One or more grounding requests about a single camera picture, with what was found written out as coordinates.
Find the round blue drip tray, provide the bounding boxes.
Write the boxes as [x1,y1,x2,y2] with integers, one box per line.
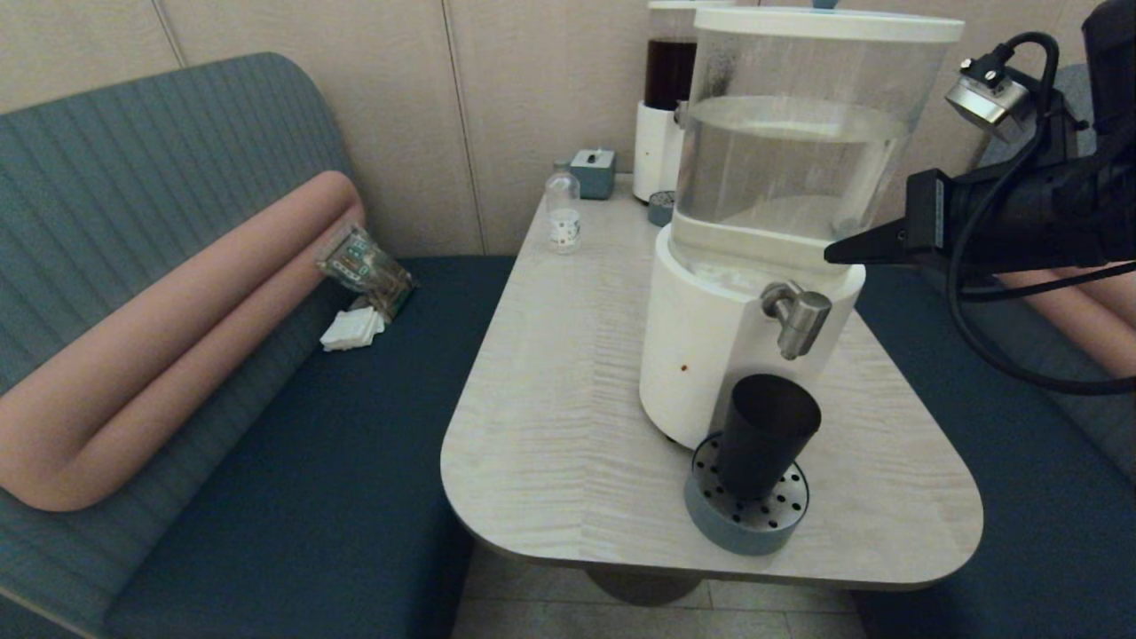
[683,431,810,556]

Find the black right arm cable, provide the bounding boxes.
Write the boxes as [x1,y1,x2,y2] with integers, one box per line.
[945,32,1136,397]

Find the silver dispenser tap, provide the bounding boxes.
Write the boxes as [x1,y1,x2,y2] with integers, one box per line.
[761,281,833,360]

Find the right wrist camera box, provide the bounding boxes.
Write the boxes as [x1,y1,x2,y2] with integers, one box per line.
[945,55,1037,143]

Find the clear plastic snack bag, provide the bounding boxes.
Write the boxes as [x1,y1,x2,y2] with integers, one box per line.
[317,224,415,322]

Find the small blue box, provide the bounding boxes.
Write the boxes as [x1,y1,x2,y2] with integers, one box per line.
[569,147,617,201]

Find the pink bolster cushion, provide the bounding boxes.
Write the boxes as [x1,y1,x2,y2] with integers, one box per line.
[994,264,1136,381]
[0,170,367,513]

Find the black plastic cup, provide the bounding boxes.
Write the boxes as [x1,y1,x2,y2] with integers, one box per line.
[716,374,823,502]

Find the large clear water dispenser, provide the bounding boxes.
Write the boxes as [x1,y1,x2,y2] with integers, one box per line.
[639,7,966,451]

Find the dark drink dispenser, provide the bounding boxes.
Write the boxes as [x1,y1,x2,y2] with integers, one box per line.
[632,0,738,203]

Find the small clear bottle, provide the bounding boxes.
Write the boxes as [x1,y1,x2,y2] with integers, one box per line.
[544,162,582,256]

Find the white paper napkins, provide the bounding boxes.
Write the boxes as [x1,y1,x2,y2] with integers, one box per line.
[319,306,386,352]

